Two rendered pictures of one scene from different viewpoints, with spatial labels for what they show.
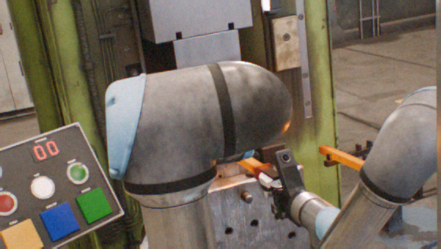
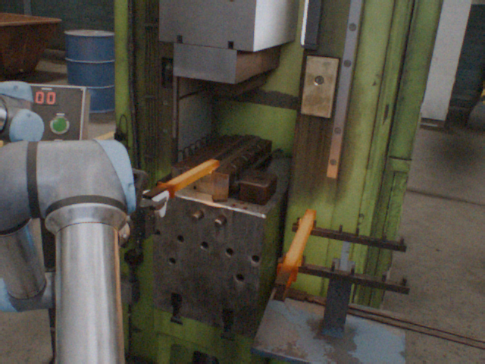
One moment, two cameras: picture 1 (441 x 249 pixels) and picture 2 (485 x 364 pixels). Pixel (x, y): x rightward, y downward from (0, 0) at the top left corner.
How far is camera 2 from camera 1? 113 cm
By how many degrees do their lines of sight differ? 37
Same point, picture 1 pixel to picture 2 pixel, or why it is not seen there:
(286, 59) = (313, 104)
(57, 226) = not seen: hidden behind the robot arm
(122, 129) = not seen: outside the picture
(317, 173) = (326, 241)
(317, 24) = (368, 79)
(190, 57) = (186, 63)
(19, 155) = not seen: hidden behind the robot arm
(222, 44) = (218, 61)
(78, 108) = (120, 80)
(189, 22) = (191, 29)
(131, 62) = (167, 55)
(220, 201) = (176, 207)
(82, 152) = (73, 111)
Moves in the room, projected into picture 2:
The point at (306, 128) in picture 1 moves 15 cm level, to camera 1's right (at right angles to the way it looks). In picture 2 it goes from (325, 187) to (368, 202)
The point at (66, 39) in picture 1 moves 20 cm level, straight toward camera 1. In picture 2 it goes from (120, 19) to (77, 21)
